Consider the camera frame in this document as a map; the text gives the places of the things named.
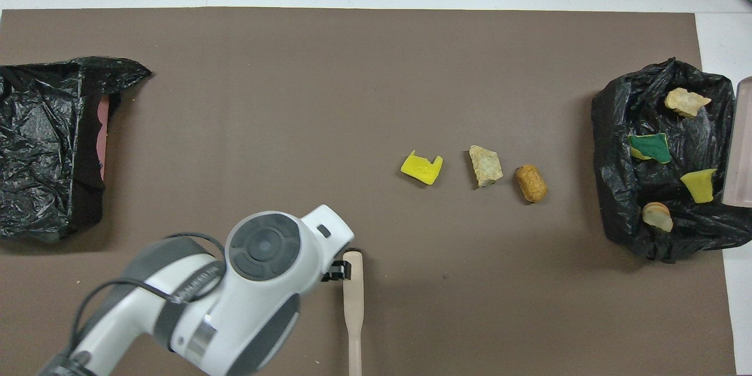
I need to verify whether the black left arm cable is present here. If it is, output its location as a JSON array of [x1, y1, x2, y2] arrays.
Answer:
[[68, 232, 230, 365]]

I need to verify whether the striped orange foam roll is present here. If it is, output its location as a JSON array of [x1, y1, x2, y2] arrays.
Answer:
[[642, 202, 674, 233], [664, 88, 712, 119]]

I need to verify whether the small yellow sponge piece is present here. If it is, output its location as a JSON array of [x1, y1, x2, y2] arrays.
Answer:
[[680, 169, 718, 204]]

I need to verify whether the black trash bag lined bin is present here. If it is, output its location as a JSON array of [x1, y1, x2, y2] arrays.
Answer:
[[591, 58, 752, 263]]

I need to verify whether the brown cork-like cylinder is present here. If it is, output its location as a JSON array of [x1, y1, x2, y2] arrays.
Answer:
[[515, 164, 548, 203]]

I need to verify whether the beige brush with black bristles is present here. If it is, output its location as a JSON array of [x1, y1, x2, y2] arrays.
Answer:
[[343, 247, 365, 376]]

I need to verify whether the beige plastic dustpan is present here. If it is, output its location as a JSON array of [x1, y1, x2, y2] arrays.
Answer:
[[721, 76, 752, 207]]

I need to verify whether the black trash bag over pink bin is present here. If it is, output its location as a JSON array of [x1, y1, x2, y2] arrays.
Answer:
[[0, 56, 152, 243]]

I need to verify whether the yellow green-backed sponge piece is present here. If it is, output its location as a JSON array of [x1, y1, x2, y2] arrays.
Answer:
[[627, 133, 672, 165]]

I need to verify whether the notched yellow sponge piece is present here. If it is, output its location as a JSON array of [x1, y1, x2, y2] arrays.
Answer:
[[401, 150, 444, 187]]

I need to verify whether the brown paper table mat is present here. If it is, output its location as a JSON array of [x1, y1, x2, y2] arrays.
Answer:
[[0, 7, 738, 376]]

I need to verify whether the beige stone-like foam chunk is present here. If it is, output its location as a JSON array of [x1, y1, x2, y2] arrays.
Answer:
[[469, 145, 504, 188]]

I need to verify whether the pink plastic bin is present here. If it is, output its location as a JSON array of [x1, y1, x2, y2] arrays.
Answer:
[[97, 94, 111, 180]]

